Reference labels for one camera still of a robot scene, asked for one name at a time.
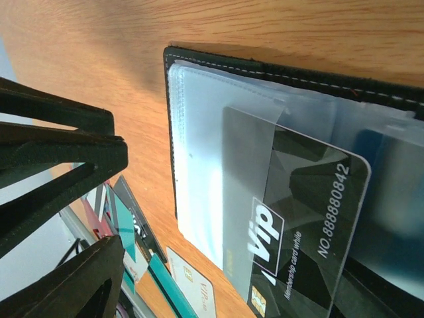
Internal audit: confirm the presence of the black vip card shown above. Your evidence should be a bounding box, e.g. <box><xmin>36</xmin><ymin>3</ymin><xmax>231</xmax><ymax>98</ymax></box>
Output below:
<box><xmin>222</xmin><ymin>108</ymin><xmax>370</xmax><ymax>317</ymax></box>

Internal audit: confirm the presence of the black leather card holder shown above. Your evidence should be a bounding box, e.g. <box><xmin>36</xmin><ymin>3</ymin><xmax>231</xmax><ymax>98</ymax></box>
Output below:
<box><xmin>164</xmin><ymin>46</ymin><xmax>423</xmax><ymax>317</ymax></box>

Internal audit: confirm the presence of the blue card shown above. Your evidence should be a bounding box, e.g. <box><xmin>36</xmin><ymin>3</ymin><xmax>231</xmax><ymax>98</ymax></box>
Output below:
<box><xmin>350</xmin><ymin>130</ymin><xmax>423</xmax><ymax>294</ymax></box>

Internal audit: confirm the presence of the white card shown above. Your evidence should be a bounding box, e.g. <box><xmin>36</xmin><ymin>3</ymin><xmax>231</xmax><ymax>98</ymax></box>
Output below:
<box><xmin>166</xmin><ymin>246</ymin><xmax>217</xmax><ymax>318</ymax></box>

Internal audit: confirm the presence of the teal card right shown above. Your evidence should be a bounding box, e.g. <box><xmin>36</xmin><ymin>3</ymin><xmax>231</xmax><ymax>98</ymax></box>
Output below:
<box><xmin>148</xmin><ymin>254</ymin><xmax>197</xmax><ymax>317</ymax></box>

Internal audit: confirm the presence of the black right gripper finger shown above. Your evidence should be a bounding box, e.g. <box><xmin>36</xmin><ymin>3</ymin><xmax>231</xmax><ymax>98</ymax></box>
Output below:
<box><xmin>1</xmin><ymin>235</ymin><xmax>124</xmax><ymax>317</ymax></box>

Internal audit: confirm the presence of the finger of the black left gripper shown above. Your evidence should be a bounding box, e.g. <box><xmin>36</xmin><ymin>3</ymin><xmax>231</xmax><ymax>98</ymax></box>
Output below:
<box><xmin>1</xmin><ymin>123</ymin><xmax>129</xmax><ymax>256</ymax></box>
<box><xmin>1</xmin><ymin>78</ymin><xmax>115</xmax><ymax>135</ymax></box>

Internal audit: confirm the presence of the black card in pile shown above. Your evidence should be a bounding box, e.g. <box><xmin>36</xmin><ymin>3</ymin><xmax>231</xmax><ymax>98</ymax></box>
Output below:
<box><xmin>113</xmin><ymin>175</ymin><xmax>168</xmax><ymax>264</ymax></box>

